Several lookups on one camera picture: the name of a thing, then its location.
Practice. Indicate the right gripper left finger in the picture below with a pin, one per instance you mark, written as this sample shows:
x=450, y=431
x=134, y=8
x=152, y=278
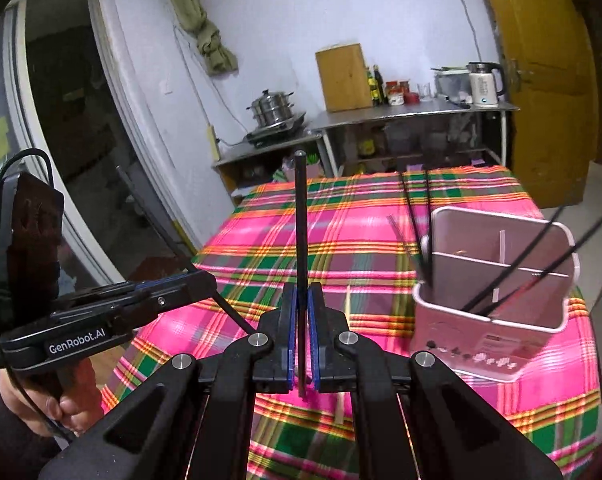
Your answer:
x=191, y=419

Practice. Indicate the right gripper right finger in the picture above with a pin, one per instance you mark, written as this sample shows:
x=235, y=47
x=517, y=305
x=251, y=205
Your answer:
x=414, y=418

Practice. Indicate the long steel chopstick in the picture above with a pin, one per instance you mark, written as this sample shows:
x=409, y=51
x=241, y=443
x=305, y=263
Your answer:
x=414, y=255

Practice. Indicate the metal kitchen counter table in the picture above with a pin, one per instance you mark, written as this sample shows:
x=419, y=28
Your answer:
x=437, y=133

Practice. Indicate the person's left hand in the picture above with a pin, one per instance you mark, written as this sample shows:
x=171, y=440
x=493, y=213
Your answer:
x=78, y=408

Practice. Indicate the pink plastic utensil basket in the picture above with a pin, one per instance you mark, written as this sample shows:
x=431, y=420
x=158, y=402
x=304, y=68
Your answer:
x=479, y=257

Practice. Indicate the low wooden shelf cabinet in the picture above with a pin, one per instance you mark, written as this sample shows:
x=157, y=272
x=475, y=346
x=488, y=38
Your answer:
x=245, y=166

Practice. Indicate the portable gas stove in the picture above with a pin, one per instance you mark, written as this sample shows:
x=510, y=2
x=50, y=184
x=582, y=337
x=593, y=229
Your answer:
x=275, y=131

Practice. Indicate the stainless steel steamer pot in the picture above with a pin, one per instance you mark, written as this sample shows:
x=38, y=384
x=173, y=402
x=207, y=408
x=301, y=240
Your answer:
x=271, y=108

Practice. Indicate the dark oil bottle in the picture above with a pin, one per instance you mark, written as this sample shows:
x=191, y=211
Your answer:
x=380, y=85

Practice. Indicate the red lidded jar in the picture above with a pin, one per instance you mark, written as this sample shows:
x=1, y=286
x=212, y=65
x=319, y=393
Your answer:
x=397, y=92

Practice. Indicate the white storage box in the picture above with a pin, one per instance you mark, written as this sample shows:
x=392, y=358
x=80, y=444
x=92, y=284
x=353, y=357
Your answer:
x=452, y=83

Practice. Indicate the wooden cutting board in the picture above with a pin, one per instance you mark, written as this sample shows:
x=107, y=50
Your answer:
x=343, y=76

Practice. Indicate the white electric kettle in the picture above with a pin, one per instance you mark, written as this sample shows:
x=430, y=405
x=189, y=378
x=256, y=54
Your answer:
x=487, y=83

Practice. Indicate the hanging green cloth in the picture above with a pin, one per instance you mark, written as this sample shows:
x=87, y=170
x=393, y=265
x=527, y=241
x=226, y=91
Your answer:
x=195, y=21

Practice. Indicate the yellow wooden door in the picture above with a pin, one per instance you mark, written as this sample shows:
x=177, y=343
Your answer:
x=551, y=78

